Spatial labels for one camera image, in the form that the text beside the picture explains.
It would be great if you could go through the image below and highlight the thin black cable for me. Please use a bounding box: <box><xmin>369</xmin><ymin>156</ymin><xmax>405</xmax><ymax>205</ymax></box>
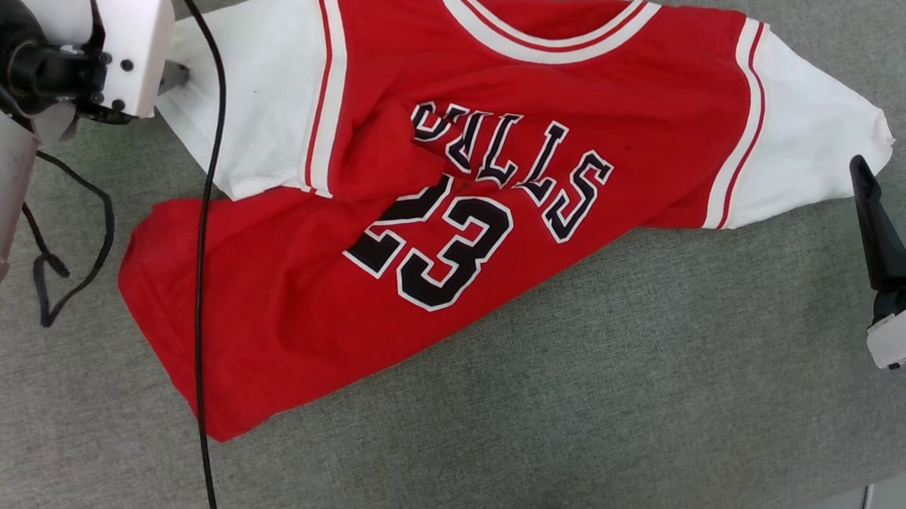
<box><xmin>19</xmin><ymin>147</ymin><xmax>121</xmax><ymax>329</ymax></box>

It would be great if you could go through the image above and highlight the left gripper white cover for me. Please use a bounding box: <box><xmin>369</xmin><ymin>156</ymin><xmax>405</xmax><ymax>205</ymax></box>
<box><xmin>0</xmin><ymin>0</ymin><xmax>192</xmax><ymax>131</ymax></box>

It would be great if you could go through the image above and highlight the thick black cable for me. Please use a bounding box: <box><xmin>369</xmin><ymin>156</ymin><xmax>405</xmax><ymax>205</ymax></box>
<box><xmin>176</xmin><ymin>0</ymin><xmax>245</xmax><ymax>509</ymax></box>

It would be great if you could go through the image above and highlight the red white basketball jersey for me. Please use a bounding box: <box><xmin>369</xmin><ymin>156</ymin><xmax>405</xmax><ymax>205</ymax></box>
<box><xmin>105</xmin><ymin>0</ymin><xmax>906</xmax><ymax>447</ymax></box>

